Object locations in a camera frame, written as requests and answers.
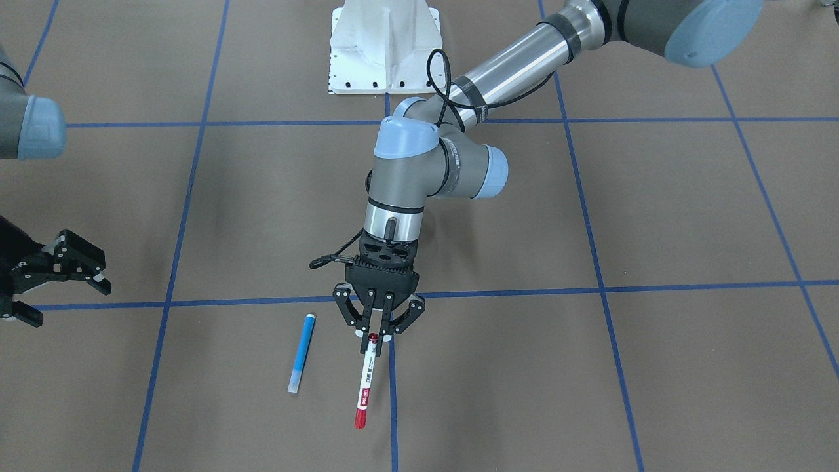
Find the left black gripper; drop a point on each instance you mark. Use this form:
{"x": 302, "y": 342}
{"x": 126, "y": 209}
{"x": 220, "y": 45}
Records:
{"x": 342, "y": 296}

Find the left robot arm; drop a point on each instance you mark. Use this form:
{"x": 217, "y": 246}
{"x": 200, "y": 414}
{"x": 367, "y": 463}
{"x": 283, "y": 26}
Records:
{"x": 422, "y": 150}

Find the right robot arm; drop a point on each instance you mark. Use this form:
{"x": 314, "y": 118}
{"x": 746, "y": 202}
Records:
{"x": 35, "y": 128}

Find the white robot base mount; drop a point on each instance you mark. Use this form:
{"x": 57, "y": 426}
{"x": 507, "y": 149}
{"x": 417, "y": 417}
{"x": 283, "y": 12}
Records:
{"x": 381, "y": 47}

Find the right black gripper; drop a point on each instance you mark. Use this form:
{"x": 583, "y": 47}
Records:
{"x": 14, "y": 261}

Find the red whiteboard marker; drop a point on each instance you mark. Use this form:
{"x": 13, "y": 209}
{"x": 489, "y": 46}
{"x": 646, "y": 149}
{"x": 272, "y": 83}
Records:
{"x": 365, "y": 384}

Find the brown table mat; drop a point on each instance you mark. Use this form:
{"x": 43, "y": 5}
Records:
{"x": 655, "y": 288}

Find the blue highlighter pen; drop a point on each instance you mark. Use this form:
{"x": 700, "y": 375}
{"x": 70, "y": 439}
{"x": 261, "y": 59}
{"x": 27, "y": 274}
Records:
{"x": 302, "y": 349}

